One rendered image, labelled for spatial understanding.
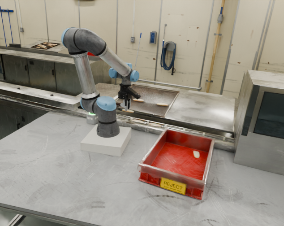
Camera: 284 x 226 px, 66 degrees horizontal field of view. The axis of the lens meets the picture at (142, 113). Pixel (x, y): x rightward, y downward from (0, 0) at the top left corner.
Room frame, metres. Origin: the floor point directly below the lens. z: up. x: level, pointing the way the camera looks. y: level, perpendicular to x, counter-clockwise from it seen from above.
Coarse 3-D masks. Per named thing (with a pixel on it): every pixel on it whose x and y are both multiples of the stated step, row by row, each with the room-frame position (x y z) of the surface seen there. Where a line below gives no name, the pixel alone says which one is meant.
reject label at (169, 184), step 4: (164, 180) 0.85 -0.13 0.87; (168, 180) 0.84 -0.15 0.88; (160, 184) 0.85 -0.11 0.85; (164, 184) 0.85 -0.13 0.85; (168, 184) 0.84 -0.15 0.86; (172, 184) 0.83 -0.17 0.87; (176, 184) 0.83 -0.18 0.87; (168, 188) 0.84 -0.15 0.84; (172, 188) 0.83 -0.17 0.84; (176, 188) 0.83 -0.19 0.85; (180, 188) 0.82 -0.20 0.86; (184, 188) 0.81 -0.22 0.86; (180, 192) 0.82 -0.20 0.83; (184, 192) 0.81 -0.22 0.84
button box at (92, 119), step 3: (87, 114) 1.54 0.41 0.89; (87, 117) 1.54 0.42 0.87; (90, 117) 1.53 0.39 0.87; (93, 117) 1.52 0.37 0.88; (96, 117) 1.55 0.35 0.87; (87, 120) 1.54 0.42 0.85; (90, 120) 1.53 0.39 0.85; (93, 120) 1.52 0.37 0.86; (96, 120) 1.55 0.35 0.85; (90, 123) 1.53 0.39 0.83; (93, 123) 1.52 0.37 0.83
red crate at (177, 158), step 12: (168, 144) 1.29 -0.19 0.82; (156, 156) 1.13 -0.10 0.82; (168, 156) 1.14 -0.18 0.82; (180, 156) 1.15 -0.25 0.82; (192, 156) 1.16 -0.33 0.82; (204, 156) 1.16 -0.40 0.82; (168, 168) 1.02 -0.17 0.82; (180, 168) 1.03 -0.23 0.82; (192, 168) 1.03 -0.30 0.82; (204, 168) 1.04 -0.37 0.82; (144, 180) 0.89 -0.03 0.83; (156, 180) 0.87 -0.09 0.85; (192, 192) 0.80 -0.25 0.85
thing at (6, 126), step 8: (0, 104) 1.99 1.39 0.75; (8, 104) 1.94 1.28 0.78; (16, 104) 1.90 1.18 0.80; (24, 104) 1.86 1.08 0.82; (0, 112) 1.98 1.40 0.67; (8, 112) 1.95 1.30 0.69; (16, 112) 1.91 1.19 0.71; (24, 112) 1.87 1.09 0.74; (32, 112) 1.85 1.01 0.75; (40, 112) 1.80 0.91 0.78; (0, 120) 1.99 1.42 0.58; (8, 120) 1.95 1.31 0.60; (16, 120) 1.91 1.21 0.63; (24, 120) 1.87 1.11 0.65; (32, 120) 1.84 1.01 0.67; (0, 128) 2.00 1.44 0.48; (8, 128) 1.96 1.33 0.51; (16, 128) 1.92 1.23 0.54; (0, 136) 2.01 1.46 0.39
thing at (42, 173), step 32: (32, 128) 1.39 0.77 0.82; (64, 128) 1.43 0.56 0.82; (0, 160) 0.99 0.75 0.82; (32, 160) 1.01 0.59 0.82; (64, 160) 1.03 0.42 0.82; (96, 160) 1.06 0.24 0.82; (128, 160) 1.08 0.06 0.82; (224, 160) 1.15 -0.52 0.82; (0, 192) 0.76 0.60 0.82; (32, 192) 0.77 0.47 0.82; (64, 192) 0.79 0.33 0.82; (96, 192) 0.80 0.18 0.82; (128, 192) 0.81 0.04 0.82; (160, 192) 0.83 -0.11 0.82; (224, 192) 0.86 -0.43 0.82; (256, 192) 0.87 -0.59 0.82; (64, 224) 0.67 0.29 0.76; (96, 224) 0.63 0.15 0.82; (128, 224) 0.64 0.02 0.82; (160, 224) 0.65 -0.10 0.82; (192, 224) 0.66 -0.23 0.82; (224, 224) 0.67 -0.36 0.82; (256, 224) 0.68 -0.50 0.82
